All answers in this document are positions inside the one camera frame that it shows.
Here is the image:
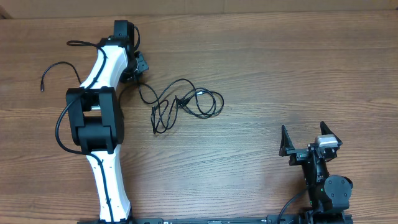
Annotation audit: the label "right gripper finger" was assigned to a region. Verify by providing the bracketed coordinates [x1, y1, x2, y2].
[320, 121, 343, 146]
[279, 125, 295, 157]

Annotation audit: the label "black usb cable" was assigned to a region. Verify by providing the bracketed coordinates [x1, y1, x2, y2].
[40, 61, 82, 93]
[133, 77, 224, 119]
[117, 82, 217, 135]

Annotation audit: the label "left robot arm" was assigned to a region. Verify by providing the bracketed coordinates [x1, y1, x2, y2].
[64, 20, 148, 223]

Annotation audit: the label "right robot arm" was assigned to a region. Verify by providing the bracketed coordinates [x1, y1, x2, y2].
[276, 121, 353, 223]

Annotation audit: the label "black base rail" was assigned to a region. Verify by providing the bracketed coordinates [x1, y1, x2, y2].
[77, 213, 354, 224]

